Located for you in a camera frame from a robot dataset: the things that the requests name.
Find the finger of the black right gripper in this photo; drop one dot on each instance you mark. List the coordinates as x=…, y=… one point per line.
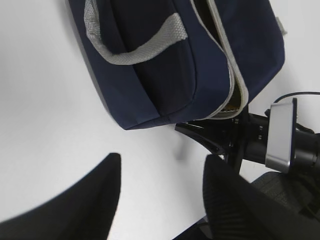
x=210, y=134

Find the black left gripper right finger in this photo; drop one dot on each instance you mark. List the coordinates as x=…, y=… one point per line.
x=236, y=210

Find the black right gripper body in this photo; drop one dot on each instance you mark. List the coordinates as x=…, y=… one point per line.
x=247, y=139

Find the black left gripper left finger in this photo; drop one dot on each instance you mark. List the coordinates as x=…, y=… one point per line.
x=85, y=211

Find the navy blue lunch bag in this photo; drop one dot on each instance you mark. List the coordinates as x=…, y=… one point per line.
x=162, y=62

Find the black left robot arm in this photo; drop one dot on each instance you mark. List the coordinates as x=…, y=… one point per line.
x=298, y=193

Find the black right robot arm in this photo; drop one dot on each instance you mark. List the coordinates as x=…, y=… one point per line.
x=307, y=150

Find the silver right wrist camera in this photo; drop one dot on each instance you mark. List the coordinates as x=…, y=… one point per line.
x=280, y=148

